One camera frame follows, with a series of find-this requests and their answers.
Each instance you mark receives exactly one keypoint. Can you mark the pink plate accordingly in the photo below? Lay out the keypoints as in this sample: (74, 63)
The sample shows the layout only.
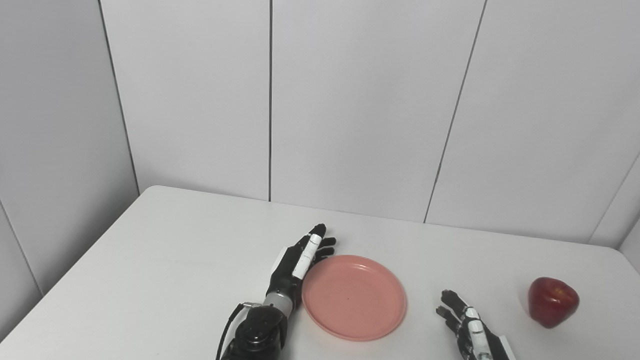
(354, 297)

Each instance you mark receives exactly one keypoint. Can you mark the red apple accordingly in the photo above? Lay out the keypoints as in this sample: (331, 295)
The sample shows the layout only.
(553, 301)

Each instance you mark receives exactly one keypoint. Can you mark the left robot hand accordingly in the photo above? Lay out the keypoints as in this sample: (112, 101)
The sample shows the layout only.
(296, 267)

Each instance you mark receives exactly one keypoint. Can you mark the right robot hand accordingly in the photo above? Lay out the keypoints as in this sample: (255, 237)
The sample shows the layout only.
(472, 332)

